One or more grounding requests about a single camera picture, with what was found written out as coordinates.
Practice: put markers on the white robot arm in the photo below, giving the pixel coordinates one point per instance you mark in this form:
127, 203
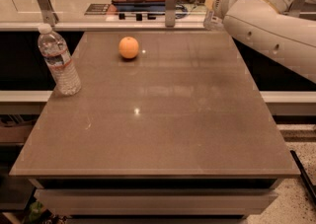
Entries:
267, 27

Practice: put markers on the clear upright water bottle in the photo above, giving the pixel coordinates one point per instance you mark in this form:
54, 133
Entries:
57, 57

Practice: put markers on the orange fruit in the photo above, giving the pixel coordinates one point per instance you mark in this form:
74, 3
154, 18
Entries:
128, 47

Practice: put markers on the middle metal rail bracket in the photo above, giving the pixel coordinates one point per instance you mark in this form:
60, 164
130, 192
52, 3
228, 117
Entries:
170, 13

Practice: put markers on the green object under table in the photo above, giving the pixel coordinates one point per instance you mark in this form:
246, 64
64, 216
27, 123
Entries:
35, 212

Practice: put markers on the left metal rail bracket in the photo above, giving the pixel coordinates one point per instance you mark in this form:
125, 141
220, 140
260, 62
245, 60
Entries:
48, 13

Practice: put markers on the grey table drawer unit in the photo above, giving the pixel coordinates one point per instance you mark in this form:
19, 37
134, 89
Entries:
124, 202

